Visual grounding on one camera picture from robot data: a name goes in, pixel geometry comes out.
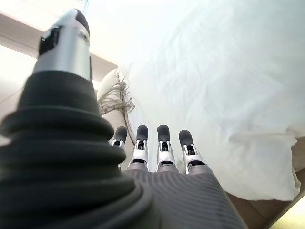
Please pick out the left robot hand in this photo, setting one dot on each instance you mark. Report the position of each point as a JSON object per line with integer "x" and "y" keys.
{"x": 71, "y": 179}

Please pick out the white duvet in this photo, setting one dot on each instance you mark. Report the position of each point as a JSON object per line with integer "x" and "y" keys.
{"x": 202, "y": 83}

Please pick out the patterned fringed cushion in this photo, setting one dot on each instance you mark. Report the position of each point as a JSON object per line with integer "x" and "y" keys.
{"x": 114, "y": 100}

